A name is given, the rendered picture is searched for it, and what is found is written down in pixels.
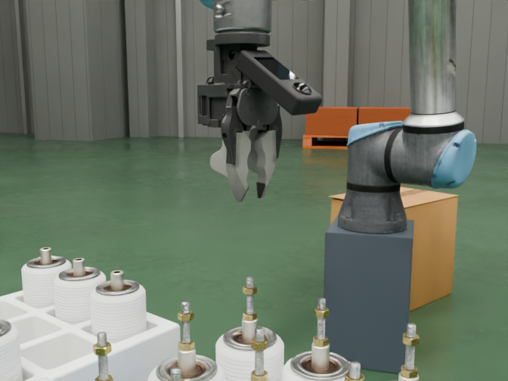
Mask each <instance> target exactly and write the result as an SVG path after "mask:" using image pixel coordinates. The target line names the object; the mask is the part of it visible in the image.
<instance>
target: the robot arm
mask: <svg viewBox="0 0 508 381"><path fill-rule="evenodd" d="M200 1H201V3H202V4H203V5H205V6H206V7H208V8H211V9H213V30H214V31H215V33H218V34H217V35H215V39H207V40H206V50H207V51H214V77H209V78H208V79H207V80H206V84H205V85H197V117H198V124H203V125H207V126H208V127H213V128H221V136H222V146H221V150H219V151H217V152H216V153H214V154H213V155H211V158H210V166H211V168H212V169H213V170H214V171H216V172H217V173H219V174H221V175H223V176H224V177H226V178H228V180H229V183H230V186H231V190H232V193H233V195H234V197H235V199H236V201H237V202H242V201H243V198H244V197H245V195H246V192H247V191H248V189H249V186H248V184H247V180H246V178H247V174H248V171H249V169H250V170H252V171H254V172H255V173H257V174H258V180H257V182H256V186H257V195H258V198H263V196H264V195H265V192H266V190H267V187H268V184H269V182H270V180H271V176H272V174H273V171H274V167H275V164H276V160H277V158H278V156H279V151H280V143H281V138H282V121H281V117H280V105H281V106H282V108H284V109H285V110H286V111H287V112H288V113H289V114H290V115H292V116H296V115H303V114H310V113H316V112H317V111H318V108H319V106H320V105H321V102H322V100H323V98H322V96H321V95H320V94H318V93H317V92H316V91H315V90H314V89H313V88H312V87H310V86H309V85H308V84H306V83H305V82H304V81H303V80H301V79H300V78H299V77H298V76H297V75H296V74H294V73H293V72H292V71H290V70H289V69H288V68H287V67H285V66H284V65H283V64H282V63H281V62H280V61H278V60H277V59H276V58H275V57H273V56H272V55H271V54H269V53H268V52H267V51H257V48H262V47H268V46H270V35H268V33H270V32H271V31H272V1H276V0H200ZM408 32H409V67H410V115H409V116H408V117H407V118H406V119H405V120H404V121H403V122H402V121H391V122H376V123H368V124H361V125H354V126H352V127H351V128H350V130H349V132H348V143H347V148H348V158H347V186H346V194H345V197H344V200H343V202H342V205H341V208H340V211H339V214H338V226H339V227H340V228H342V229H344V230H347V231H353V232H358V233H364V234H394V233H398V232H402V231H405V230H406V229H407V216H406V213H405V210H404V205H403V202H402V199H401V194H400V188H401V184H412V185H419V186H425V187H432V188H435V189H438V188H447V189H453V188H456V187H459V186H460V185H461V184H462V183H463V182H464V181H465V180H466V179H467V177H468V176H469V174H470V172H471V169H472V166H473V163H474V161H475V154H476V139H475V135H474V134H473V133H472V132H471V131H469V130H464V118H463V117H462V116H461V115H460V114H459V113H457V111H456V0H408ZM210 78H213V79H212V81H211V82H209V79H210ZM213 81H214V82H213ZM277 104H279V105H277ZM201 108H202V115H201ZM252 125H254V126H255V127H256V128H254V129H252V130H251V132H250V134H249V138H248V137H247V136H246V135H245V134H244V133H243V131H250V129H251V127H252Z"/></svg>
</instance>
